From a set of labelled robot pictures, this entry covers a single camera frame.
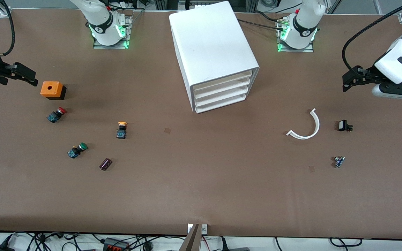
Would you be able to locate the yellow push button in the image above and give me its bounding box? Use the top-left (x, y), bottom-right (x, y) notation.
top-left (116, 121), bottom-right (128, 139)

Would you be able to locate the brown stand post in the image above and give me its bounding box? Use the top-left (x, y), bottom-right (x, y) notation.
top-left (179, 223), bottom-right (202, 251)

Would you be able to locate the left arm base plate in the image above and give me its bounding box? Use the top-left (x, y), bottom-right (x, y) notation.
top-left (277, 41), bottom-right (314, 53)

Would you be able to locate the green push button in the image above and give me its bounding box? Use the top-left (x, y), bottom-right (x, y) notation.
top-left (67, 142), bottom-right (88, 159)

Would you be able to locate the black cable on table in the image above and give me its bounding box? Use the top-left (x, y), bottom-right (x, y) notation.
top-left (238, 19), bottom-right (284, 30)
top-left (253, 10), bottom-right (288, 23)

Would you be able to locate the orange button box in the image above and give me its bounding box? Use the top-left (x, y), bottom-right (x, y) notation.
top-left (40, 81), bottom-right (66, 100)

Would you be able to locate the red push button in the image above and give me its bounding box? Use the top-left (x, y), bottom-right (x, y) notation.
top-left (46, 107), bottom-right (67, 123)

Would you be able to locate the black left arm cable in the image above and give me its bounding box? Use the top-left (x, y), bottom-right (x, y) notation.
top-left (342, 0), bottom-right (402, 72)

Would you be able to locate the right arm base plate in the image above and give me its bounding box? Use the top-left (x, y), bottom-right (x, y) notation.
top-left (93, 16), bottom-right (132, 50)

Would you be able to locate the black red power strip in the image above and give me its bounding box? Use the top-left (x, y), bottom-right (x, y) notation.
top-left (103, 237), bottom-right (131, 251)

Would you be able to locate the white curved plastic bracket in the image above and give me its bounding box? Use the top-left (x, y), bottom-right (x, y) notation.
top-left (286, 108), bottom-right (320, 140)

